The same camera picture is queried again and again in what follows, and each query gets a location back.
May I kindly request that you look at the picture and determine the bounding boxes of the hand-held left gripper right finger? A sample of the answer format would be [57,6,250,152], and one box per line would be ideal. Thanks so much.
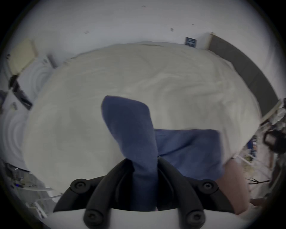
[156,156,235,228]

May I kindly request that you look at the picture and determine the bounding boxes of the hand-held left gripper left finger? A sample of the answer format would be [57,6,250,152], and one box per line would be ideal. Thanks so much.
[53,159,135,229]

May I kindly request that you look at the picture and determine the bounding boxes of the dark blue shirt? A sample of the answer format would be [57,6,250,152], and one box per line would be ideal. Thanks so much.
[101,95,224,212]

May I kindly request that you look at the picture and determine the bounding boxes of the person's legs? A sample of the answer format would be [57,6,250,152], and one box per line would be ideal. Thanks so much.
[214,159,251,215]

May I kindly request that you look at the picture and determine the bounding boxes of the bed with beige sheet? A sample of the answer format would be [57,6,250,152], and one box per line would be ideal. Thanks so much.
[22,41,262,197]

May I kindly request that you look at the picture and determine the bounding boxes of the dark grey padded headboard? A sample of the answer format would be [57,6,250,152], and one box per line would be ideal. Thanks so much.
[209,35,278,118]

